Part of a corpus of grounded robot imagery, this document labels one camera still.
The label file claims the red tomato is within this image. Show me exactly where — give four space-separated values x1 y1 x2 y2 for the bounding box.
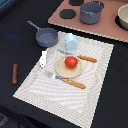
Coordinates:
65 56 78 69

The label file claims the brown grilled sausage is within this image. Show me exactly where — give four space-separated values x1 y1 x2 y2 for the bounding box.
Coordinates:
12 64 18 85

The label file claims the round wooden plate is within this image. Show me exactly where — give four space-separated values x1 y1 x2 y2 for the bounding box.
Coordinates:
55 56 83 78

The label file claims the beige woven placemat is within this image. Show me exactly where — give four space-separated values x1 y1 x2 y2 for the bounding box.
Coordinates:
14 32 113 128

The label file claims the pink toy stove top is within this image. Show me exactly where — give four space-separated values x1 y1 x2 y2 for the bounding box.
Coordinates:
48 0 128 42

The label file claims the black stove burner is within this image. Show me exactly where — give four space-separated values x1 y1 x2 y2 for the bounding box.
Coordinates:
59 9 76 19
69 0 84 6

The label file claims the large grey pot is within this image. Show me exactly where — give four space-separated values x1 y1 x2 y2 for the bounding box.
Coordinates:
80 2 102 24

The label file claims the beige bowl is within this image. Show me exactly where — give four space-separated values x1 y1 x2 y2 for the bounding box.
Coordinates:
118 4 128 30

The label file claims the wooden handled fork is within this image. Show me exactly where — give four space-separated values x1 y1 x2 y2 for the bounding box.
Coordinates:
45 71 86 89

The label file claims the wooden handled knife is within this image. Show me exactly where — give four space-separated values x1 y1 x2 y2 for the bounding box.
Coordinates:
58 49 97 63

